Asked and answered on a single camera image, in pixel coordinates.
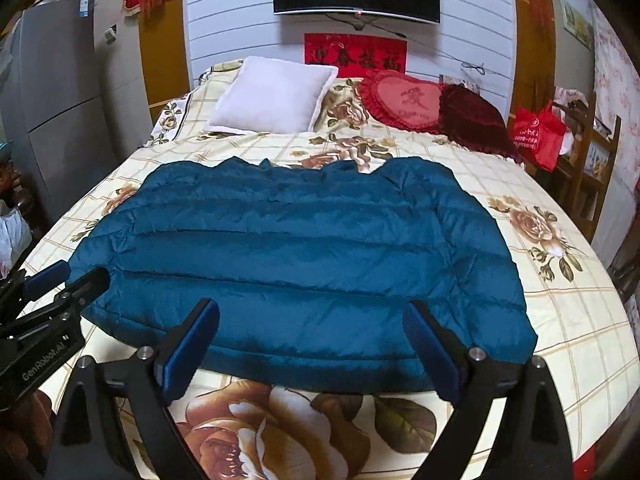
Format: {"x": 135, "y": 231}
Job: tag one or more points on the blue down jacket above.
{"x": 314, "y": 271}

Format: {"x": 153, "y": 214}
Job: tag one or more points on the red shopping bag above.
{"x": 538, "y": 136}

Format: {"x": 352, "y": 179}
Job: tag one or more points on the grey refrigerator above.
{"x": 51, "y": 104}

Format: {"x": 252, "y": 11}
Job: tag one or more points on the wooden chair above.
{"x": 585, "y": 173}

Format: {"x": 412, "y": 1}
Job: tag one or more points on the floral plaid bed sheet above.
{"x": 583, "y": 330}

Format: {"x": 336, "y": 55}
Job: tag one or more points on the red heart-shaped pillow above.
{"x": 401, "y": 101}

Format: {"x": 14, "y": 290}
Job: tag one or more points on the red Chinese banner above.
{"x": 356, "y": 55}

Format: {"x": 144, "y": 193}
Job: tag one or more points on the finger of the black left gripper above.
{"x": 45, "y": 280}
{"x": 77, "y": 296}

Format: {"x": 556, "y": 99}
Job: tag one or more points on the white square pillow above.
{"x": 272, "y": 96}

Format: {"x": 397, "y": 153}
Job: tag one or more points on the dark red fuzzy pillow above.
{"x": 472, "y": 122}

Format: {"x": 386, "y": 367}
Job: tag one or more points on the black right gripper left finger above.
{"x": 89, "y": 440}

